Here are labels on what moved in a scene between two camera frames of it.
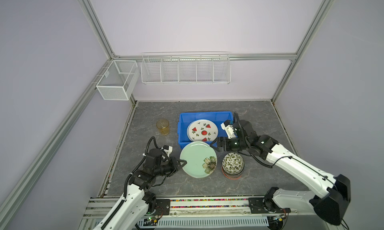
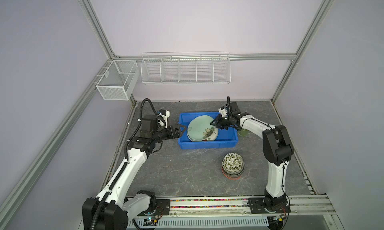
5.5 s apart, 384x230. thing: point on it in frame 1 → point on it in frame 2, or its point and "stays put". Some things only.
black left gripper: (175, 168) → (177, 134)
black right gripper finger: (216, 148) → (216, 123)
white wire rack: (186, 68) stays put
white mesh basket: (118, 80) stays put
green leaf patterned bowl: (233, 164) stays put
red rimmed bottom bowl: (233, 177) stays put
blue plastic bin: (217, 117) stays put
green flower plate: (201, 159) → (200, 127)
